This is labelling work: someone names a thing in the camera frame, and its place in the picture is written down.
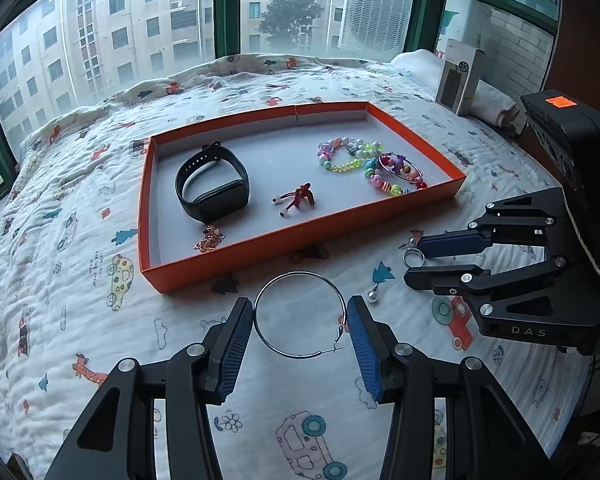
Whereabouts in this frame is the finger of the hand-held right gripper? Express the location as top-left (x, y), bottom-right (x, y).
top-left (416, 187), bottom-right (575, 261)
top-left (404, 255), bottom-right (600, 343)

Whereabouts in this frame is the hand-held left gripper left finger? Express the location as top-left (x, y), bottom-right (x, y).
top-left (45, 297), bottom-right (255, 480)

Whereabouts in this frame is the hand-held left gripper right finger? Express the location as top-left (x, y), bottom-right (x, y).
top-left (346, 295), bottom-right (556, 480)

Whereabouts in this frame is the large silver hoop earring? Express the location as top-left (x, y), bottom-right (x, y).
top-left (253, 271), bottom-right (350, 359)

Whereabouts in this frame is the pastel pearl bead bracelet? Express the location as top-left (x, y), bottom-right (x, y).
top-left (350, 139), bottom-right (412, 199)

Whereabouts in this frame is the thin rose gold chain necklace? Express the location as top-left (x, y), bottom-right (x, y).
top-left (194, 224), bottom-right (227, 254)

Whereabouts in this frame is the translucent green bead bracelet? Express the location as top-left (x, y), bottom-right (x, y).
top-left (317, 135), bottom-right (362, 175)

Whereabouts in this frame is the black smart band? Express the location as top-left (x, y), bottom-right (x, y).
top-left (175, 142), bottom-right (251, 224)

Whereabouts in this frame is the red knot charm earring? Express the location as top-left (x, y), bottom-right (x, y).
top-left (272, 182), bottom-right (317, 219)

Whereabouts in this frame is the orange shallow cardboard tray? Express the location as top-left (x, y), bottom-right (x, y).
top-left (138, 101), bottom-right (467, 294)

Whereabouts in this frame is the white product box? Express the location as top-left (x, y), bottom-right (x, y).
top-left (435, 38), bottom-right (486, 117)

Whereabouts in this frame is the white cartoon printed blanket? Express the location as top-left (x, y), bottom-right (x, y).
top-left (0, 52), bottom-right (600, 480)

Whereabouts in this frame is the white louvred outdoor panel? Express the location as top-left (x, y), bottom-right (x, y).
top-left (337, 0), bottom-right (416, 55)

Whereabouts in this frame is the white twisted cord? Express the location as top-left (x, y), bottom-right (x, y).
top-left (561, 187), bottom-right (600, 285)

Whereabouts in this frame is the green window frame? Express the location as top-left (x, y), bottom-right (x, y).
top-left (0, 0), bottom-right (566, 216)

